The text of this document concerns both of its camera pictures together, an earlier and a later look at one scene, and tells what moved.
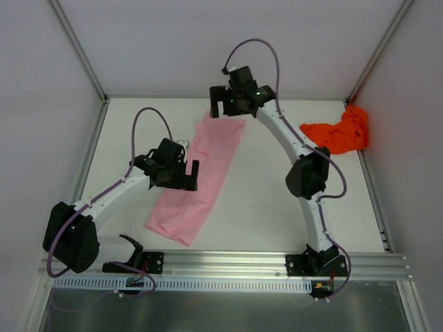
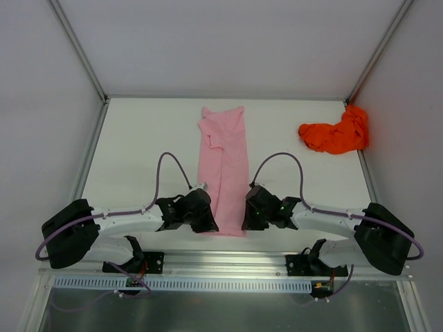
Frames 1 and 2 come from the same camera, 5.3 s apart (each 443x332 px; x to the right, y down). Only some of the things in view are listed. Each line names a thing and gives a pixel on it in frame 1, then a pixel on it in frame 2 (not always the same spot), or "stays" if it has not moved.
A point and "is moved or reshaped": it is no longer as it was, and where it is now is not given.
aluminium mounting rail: [233, 264] stays
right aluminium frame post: [381, 48] stays
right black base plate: [315, 265] stays
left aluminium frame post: [104, 97] stays
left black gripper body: [181, 185] to [206, 214]
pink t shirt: [178, 214] is moved or reshaped
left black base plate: [151, 263] stays
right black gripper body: [225, 92] to [253, 213]
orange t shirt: [351, 134] stays
